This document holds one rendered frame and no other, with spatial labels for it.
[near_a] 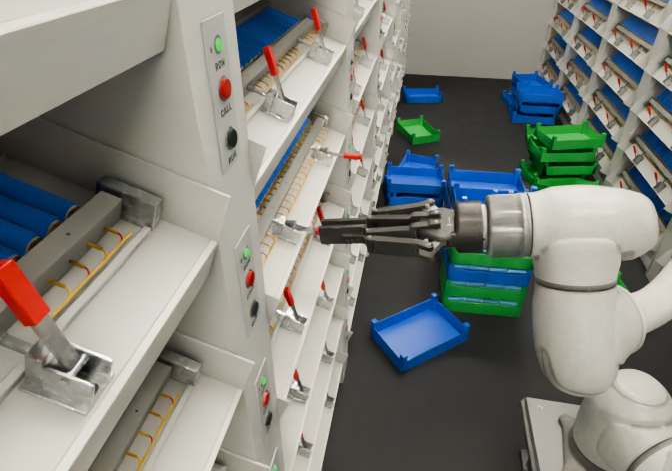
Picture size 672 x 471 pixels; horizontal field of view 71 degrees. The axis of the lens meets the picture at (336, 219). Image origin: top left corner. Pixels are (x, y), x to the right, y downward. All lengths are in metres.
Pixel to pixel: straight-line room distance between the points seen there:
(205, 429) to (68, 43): 0.38
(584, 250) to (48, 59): 0.59
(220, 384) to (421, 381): 1.22
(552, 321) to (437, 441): 0.95
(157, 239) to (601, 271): 0.53
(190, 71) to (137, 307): 0.17
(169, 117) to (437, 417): 1.41
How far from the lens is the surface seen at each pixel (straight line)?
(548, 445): 1.40
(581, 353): 0.71
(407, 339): 1.82
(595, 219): 0.67
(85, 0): 0.28
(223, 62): 0.40
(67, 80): 0.27
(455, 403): 1.68
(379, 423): 1.60
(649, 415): 1.21
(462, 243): 0.67
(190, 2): 0.36
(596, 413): 1.25
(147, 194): 0.41
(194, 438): 0.52
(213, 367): 0.54
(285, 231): 0.73
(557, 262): 0.67
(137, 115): 0.39
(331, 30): 1.04
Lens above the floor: 1.34
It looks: 34 degrees down
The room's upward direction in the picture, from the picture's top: straight up
